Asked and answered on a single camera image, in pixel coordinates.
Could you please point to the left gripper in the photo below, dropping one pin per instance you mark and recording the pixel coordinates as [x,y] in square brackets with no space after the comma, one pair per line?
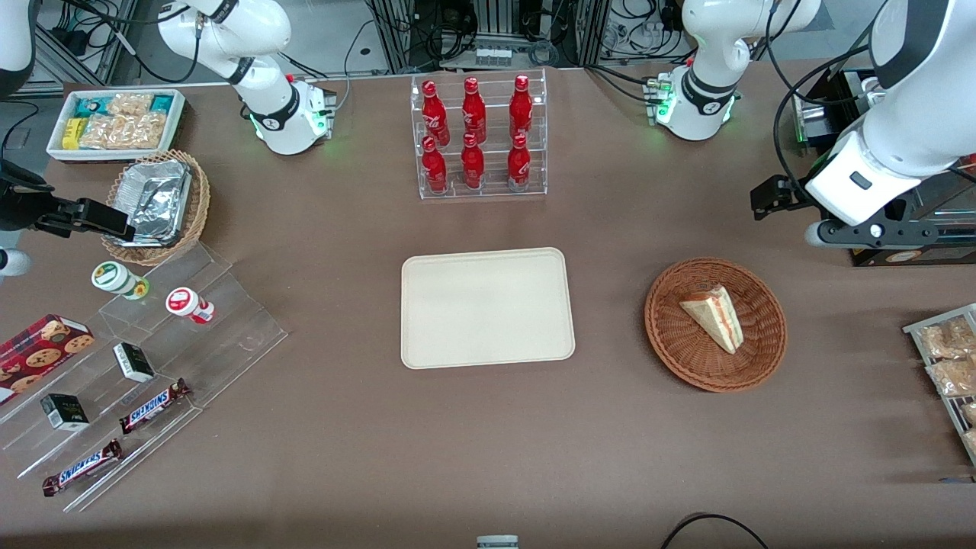
[793,197]

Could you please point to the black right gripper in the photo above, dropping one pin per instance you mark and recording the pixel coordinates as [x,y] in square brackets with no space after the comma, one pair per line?
[21,207]

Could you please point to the triangular sandwich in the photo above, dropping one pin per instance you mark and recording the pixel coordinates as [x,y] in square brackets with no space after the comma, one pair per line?
[717,316]

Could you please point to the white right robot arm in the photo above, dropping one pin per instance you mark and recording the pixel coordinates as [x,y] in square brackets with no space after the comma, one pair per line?
[229,38]

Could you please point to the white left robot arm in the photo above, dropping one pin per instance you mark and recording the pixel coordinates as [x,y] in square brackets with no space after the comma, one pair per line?
[717,46]

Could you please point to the aluminium foil tray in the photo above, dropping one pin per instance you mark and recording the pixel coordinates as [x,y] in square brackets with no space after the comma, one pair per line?
[156,200]

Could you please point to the light tan wicker basket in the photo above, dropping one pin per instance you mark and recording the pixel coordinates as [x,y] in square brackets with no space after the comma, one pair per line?
[200,206]

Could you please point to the brown round wicker basket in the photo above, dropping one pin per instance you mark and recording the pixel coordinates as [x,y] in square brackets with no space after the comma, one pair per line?
[686,354]

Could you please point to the grey metal snack tray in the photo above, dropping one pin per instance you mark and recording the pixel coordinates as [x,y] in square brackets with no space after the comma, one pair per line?
[924,323]

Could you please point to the beige plastic tray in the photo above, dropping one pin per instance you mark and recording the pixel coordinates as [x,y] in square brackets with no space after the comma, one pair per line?
[488,309]

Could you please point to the green lid yoghurt cup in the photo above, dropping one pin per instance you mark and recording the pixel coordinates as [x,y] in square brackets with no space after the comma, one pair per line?
[113,276]

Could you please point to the white rectangular snack bin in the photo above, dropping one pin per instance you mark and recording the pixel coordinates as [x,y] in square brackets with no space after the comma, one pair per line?
[114,157]

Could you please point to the yellow snack packet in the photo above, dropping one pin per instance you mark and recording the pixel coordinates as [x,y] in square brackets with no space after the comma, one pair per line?
[72,134]

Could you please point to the clear cracker bag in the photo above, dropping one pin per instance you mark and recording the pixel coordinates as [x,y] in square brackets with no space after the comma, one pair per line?
[130,104]
[103,132]
[145,130]

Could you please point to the teal snack packet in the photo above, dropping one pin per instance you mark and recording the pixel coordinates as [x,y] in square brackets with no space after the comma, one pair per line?
[88,107]
[162,103]

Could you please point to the red lid yoghurt cup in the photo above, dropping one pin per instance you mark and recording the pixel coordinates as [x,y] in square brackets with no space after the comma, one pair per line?
[183,301]

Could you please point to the red tartan cookie box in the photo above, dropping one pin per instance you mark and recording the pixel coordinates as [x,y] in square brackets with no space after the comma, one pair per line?
[38,354]

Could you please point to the small black box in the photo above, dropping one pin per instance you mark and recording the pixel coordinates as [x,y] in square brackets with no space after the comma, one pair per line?
[133,362]
[65,412]

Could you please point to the clear acrylic stepped stand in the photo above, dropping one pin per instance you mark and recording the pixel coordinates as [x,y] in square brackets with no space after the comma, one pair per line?
[244,335]

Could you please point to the Snickers chocolate bar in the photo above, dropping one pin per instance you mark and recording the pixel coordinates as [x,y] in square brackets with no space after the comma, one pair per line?
[80,467]
[156,405]

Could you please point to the clear bag of biscuits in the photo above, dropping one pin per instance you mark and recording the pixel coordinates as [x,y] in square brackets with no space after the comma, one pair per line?
[957,375]
[945,339]
[972,442]
[970,413]

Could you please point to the red cola bottle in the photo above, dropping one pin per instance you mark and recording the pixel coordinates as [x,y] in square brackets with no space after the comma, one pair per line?
[521,107]
[518,164]
[473,110]
[473,164]
[435,110]
[435,168]

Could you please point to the clear acrylic bottle rack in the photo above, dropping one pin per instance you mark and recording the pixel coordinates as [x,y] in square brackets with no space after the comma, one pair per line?
[496,191]

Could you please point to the white power strip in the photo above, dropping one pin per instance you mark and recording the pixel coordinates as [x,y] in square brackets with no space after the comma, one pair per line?
[492,56]

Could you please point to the small grey device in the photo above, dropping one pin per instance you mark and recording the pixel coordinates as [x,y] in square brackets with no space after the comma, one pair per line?
[497,543]

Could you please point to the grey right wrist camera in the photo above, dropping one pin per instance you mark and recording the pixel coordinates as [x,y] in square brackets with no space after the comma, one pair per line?
[11,262]

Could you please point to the aluminium frame rack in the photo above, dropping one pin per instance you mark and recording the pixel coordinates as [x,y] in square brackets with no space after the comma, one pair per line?
[393,38]

